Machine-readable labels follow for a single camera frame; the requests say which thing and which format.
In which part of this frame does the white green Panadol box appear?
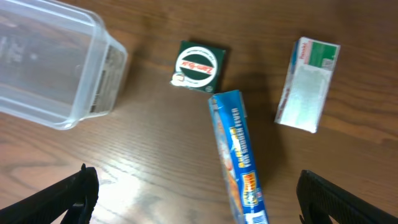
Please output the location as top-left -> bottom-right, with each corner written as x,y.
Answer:
275,37 -> 340,133

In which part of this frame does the clear plastic container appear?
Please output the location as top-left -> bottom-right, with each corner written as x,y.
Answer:
1,0 -> 127,130

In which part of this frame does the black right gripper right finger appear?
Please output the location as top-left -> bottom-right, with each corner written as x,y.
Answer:
296,170 -> 397,224

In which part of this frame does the blue fever patch box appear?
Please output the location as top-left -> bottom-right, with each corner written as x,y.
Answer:
208,90 -> 269,224

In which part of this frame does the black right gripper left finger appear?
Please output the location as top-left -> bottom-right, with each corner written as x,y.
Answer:
1,164 -> 99,224

